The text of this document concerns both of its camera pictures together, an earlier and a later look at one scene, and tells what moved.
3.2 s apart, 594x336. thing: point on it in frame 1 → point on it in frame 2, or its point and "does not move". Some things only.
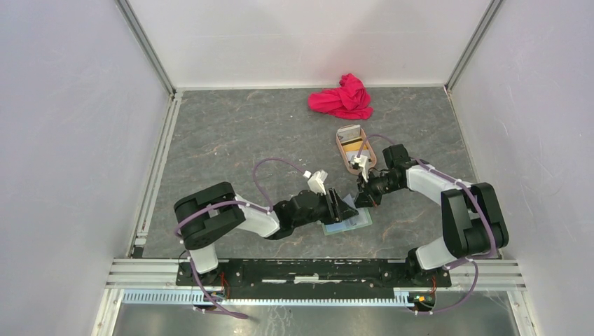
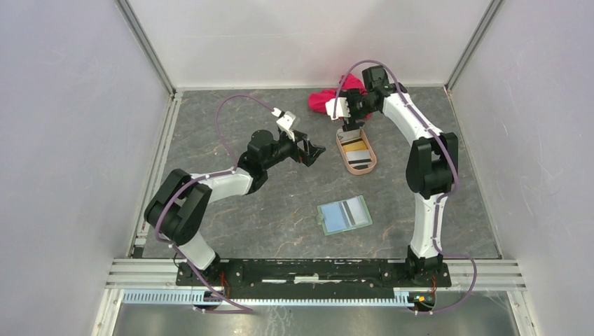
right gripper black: x=365 y=199 → x=351 y=96
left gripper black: x=340 y=210 → x=312 y=151
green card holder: x=361 y=220 does not move
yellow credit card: x=355 y=146 does not move
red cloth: x=351 y=99 does not move
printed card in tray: x=349 y=133 does not move
